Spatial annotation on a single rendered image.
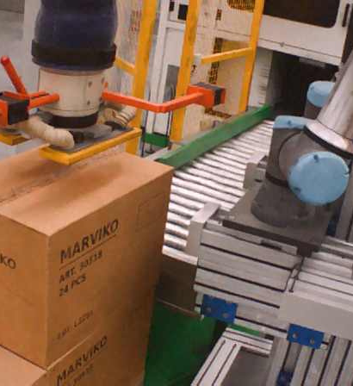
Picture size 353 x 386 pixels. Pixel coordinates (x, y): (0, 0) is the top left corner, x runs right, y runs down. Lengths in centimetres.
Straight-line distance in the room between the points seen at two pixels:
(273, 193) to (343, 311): 30
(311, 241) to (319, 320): 17
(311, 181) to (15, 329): 85
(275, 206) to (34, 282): 59
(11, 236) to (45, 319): 22
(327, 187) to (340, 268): 25
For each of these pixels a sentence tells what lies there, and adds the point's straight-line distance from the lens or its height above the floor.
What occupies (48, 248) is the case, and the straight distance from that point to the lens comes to 139.
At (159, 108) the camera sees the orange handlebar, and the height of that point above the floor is 119.
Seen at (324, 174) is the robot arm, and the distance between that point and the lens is 116.
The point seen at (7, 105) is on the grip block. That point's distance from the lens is 138.
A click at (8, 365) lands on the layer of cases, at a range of 161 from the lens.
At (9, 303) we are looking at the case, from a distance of 156.
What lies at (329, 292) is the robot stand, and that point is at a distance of 129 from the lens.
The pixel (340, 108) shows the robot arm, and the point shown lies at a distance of 116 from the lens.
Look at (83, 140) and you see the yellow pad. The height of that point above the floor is 108.
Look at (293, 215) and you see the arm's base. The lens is 133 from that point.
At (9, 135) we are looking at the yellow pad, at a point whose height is 107.
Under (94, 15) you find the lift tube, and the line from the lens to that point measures 150.
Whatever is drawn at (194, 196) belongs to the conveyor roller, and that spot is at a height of 54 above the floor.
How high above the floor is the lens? 158
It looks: 23 degrees down
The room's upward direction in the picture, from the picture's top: 8 degrees clockwise
